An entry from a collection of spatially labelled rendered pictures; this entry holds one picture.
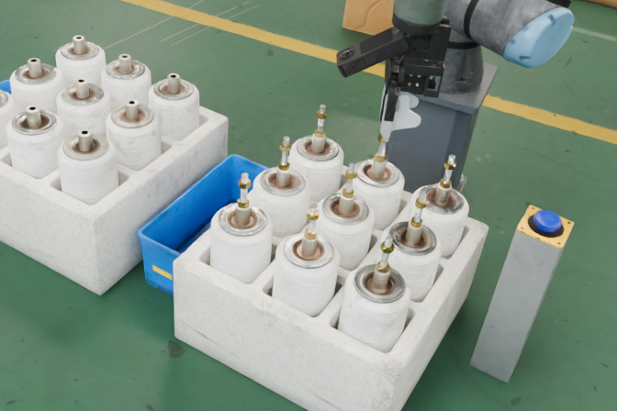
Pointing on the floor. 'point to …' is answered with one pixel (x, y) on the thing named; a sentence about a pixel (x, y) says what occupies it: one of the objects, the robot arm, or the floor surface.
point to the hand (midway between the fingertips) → (382, 127)
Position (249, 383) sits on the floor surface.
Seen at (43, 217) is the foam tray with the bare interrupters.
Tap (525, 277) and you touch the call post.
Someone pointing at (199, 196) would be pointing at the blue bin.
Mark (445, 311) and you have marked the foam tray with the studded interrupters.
